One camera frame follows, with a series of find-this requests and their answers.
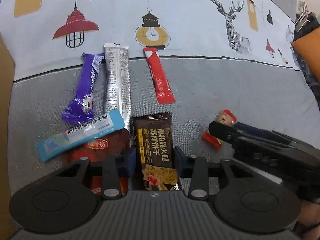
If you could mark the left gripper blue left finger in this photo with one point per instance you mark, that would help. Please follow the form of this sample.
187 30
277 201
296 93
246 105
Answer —
130 161

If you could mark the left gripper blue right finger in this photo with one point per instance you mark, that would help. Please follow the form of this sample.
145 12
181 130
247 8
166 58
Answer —
181 163

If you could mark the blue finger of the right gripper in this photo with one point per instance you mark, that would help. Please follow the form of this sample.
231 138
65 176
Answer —
252 130
222 131

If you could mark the small red candy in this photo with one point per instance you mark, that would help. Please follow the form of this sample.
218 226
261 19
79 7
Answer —
225 117

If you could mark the dark brown cracker pack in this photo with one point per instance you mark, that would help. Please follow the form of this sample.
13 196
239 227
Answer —
156 152

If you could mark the light blue stick sachet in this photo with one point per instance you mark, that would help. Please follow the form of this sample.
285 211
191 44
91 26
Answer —
81 134

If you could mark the red snack packet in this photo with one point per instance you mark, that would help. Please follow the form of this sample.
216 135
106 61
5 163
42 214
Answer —
116 143

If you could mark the silver stick sachet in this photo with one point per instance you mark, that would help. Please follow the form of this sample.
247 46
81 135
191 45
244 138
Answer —
118 86

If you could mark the purple snack bar wrapper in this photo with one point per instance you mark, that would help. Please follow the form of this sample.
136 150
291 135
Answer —
80 109

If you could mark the red stick sachet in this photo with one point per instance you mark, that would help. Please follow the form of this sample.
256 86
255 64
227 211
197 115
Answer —
163 90

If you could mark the grey patterned sofa cover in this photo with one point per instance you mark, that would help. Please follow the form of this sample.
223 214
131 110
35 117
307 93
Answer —
46 39

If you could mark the orange black pillow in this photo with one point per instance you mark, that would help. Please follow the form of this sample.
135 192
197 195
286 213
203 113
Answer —
306 47

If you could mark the brown cardboard box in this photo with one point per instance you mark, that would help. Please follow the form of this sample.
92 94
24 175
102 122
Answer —
8 227

